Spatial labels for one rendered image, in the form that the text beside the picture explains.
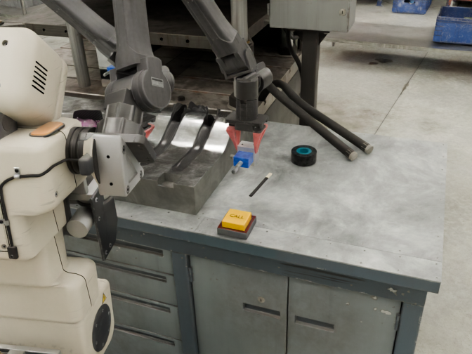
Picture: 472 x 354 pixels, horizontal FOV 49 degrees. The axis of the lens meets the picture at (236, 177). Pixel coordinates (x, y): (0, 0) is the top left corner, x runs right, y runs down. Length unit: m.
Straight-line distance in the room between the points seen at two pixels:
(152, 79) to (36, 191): 0.29
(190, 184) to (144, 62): 0.48
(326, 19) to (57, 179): 1.32
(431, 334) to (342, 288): 0.94
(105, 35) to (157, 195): 0.43
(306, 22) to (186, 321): 1.14
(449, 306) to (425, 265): 1.12
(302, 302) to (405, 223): 0.35
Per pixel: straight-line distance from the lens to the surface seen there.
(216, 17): 1.26
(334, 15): 1.99
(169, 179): 1.44
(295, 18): 2.02
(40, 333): 1.21
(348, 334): 1.51
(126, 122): 0.93
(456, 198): 3.11
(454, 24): 4.86
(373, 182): 1.57
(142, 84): 0.96
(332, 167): 1.62
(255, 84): 1.31
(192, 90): 2.27
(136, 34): 1.02
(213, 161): 1.48
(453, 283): 2.52
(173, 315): 1.69
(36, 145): 0.88
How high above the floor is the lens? 1.60
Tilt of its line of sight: 31 degrees down
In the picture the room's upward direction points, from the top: 2 degrees counter-clockwise
